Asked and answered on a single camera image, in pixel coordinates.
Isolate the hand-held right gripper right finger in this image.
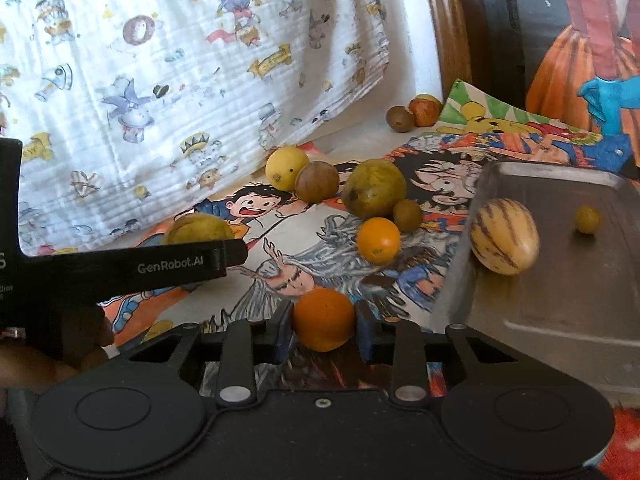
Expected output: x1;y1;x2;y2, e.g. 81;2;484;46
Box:
354;302;521;407

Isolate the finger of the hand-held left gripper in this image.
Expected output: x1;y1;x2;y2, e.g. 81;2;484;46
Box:
115;238;247;295

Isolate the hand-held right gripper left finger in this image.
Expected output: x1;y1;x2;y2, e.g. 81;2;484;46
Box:
116;302;296;408

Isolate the round yellow-green fruit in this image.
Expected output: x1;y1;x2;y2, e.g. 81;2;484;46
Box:
164;212;236;256

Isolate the large orange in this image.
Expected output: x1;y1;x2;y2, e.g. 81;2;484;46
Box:
292;288;357;352

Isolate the small brown sapodilla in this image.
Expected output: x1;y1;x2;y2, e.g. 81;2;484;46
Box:
392;199;424;233

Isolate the large brown sapodilla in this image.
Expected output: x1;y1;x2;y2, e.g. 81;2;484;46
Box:
294;160;341;204

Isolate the striped pepino melon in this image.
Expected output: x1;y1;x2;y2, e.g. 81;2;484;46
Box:
470;198;540;276

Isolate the metal tray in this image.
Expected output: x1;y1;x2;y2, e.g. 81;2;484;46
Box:
432;161;640;392

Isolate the person's left hand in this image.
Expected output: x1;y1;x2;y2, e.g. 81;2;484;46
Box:
0;307;117;390

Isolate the white-haired figure cartoon poster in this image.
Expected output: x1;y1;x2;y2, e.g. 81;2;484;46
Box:
97;140;466;397

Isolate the small orange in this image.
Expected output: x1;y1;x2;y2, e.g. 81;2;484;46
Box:
356;217;402;264

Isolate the yellow lemon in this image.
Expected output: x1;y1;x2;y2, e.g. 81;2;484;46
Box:
265;146;311;192

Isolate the large green-yellow fruit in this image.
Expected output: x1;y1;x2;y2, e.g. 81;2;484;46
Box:
342;158;407;219

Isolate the white printed blanket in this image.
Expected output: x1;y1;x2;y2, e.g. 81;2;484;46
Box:
0;0;391;257

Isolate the brown kiwi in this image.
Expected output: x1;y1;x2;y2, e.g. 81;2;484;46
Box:
386;105;416;133

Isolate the red apple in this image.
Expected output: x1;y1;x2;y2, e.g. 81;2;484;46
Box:
409;98;443;127

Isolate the yellow bear cartoon poster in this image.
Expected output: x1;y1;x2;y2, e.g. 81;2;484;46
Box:
437;79;603;137

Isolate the tiny olive-brown fruit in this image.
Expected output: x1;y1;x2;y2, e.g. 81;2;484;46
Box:
574;206;602;235

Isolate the red cloth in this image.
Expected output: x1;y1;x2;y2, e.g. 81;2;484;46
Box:
607;405;640;480

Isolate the wooden frame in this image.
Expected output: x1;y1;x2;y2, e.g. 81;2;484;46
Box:
419;0;482;107

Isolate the orange dress wall poster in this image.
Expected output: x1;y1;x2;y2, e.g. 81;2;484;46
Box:
525;0;640;168

